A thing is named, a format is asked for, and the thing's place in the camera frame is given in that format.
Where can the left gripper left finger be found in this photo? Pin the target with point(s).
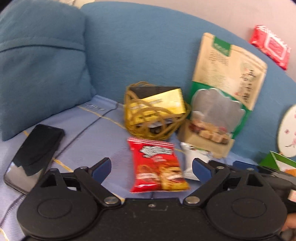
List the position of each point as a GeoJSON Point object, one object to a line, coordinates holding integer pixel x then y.
{"type": "Point", "coordinates": [91, 180]}

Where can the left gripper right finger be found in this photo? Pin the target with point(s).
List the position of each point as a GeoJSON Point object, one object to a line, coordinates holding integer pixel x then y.
{"type": "Point", "coordinates": [212, 180]}

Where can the white blue snack packet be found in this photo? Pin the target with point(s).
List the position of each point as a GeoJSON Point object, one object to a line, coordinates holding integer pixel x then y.
{"type": "Point", "coordinates": [191, 153]}

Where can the red chips bag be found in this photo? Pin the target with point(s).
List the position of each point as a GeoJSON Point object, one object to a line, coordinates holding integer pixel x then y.
{"type": "Point", "coordinates": [156, 167]}

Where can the green white cardboard box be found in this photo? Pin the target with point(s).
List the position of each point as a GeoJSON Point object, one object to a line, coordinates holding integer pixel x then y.
{"type": "Point", "coordinates": [279, 162]}

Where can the black smartphone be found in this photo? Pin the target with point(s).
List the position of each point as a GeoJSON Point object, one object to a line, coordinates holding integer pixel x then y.
{"type": "Point", "coordinates": [33, 158]}

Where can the round floral fan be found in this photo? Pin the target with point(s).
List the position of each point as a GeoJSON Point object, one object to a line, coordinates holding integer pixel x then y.
{"type": "Point", "coordinates": [286, 133]}

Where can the woven wicker basket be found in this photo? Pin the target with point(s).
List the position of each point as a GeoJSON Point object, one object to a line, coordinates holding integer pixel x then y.
{"type": "Point", "coordinates": [165, 124]}

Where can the large beige green snack bag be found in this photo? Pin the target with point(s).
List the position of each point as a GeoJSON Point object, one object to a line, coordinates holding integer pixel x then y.
{"type": "Point", "coordinates": [225, 87]}

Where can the blue throw pillow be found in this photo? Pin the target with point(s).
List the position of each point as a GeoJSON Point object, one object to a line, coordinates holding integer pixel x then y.
{"type": "Point", "coordinates": [43, 63]}

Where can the blue sofa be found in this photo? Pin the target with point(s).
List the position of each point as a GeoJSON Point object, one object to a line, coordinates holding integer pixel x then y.
{"type": "Point", "coordinates": [128, 42]}

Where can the red wet wipes pack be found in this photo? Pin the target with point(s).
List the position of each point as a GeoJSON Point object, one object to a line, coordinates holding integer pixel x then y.
{"type": "Point", "coordinates": [271, 45]}

